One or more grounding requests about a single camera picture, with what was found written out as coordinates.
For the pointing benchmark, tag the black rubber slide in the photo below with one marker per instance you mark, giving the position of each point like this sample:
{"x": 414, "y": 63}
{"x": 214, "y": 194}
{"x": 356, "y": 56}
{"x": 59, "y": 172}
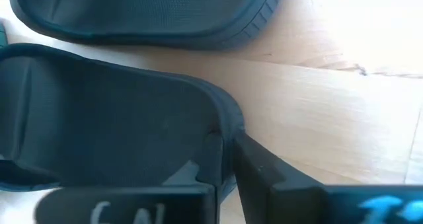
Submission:
{"x": 115, "y": 118}
{"x": 148, "y": 12}

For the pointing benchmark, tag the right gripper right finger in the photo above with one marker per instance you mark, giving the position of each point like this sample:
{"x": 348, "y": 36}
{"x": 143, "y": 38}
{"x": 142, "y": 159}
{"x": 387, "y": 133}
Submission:
{"x": 297, "y": 204}

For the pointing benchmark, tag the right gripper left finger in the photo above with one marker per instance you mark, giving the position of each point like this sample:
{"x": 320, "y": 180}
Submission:
{"x": 132, "y": 207}

